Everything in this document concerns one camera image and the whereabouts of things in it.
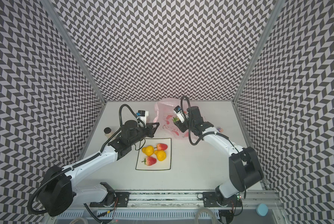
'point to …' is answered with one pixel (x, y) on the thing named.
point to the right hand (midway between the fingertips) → (178, 123)
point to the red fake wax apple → (161, 146)
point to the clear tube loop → (206, 210)
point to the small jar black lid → (107, 130)
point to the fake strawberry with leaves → (149, 160)
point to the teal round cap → (262, 209)
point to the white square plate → (159, 165)
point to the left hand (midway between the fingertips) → (159, 124)
